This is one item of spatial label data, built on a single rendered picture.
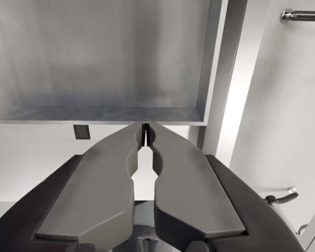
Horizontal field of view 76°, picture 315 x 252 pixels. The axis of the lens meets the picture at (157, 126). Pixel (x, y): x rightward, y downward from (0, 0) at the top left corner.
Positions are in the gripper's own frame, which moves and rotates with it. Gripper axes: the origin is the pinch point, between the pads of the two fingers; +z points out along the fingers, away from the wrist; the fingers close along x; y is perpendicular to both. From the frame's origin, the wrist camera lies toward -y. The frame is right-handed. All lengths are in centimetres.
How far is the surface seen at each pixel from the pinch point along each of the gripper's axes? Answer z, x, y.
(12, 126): 8.7, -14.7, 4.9
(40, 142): 8.7, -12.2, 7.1
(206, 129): 6.7, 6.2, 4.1
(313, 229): 50, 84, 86
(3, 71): 8.4, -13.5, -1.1
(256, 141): 97, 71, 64
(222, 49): 6.7, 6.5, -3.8
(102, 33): 8.5, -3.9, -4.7
